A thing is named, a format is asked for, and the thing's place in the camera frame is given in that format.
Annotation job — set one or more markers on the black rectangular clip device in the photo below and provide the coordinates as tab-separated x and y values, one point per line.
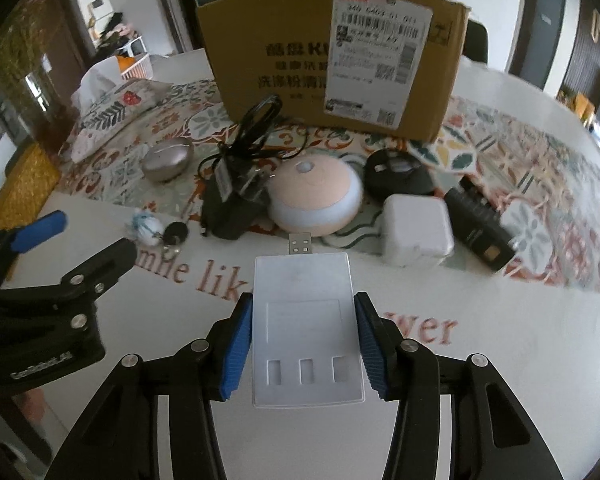
477	224

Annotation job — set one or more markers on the small white blue charm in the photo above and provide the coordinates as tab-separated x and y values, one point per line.
145	228

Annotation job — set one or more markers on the floral fabric tissue cover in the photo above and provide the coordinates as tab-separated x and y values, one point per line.
107	103

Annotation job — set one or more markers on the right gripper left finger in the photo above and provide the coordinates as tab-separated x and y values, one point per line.
115	437

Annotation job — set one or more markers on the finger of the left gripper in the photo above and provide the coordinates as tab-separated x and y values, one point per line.
18	241
82	285

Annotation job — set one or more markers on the small black round keyfob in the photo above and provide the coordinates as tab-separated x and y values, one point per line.
173	237

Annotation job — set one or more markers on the peach round night light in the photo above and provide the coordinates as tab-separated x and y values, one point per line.
316	194

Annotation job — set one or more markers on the white basket of oranges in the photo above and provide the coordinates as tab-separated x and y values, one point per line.
135	68

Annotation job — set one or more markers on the brown cardboard box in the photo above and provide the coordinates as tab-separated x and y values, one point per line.
382	66

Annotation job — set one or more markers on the white shoe rack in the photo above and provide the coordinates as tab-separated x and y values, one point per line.
115	37

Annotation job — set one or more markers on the black round cable reel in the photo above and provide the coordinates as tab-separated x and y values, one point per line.
389	172

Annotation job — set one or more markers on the dark dining chair right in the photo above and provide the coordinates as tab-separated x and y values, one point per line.
476	44

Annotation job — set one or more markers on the woven yellow placemat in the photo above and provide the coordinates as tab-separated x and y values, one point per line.
30	180

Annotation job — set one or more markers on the white square power adapter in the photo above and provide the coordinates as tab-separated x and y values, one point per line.
415	231

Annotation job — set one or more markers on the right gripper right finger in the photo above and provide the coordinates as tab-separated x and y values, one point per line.
492	435

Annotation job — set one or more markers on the white USB charger card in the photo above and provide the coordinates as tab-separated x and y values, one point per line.
305	350

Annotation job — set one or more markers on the patterned table runner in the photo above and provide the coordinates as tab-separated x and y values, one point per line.
547	194

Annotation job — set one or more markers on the black power adapter with cable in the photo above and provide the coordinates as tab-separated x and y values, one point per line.
234	196

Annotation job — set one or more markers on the silver oval metal case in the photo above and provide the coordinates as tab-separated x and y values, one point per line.
167	159

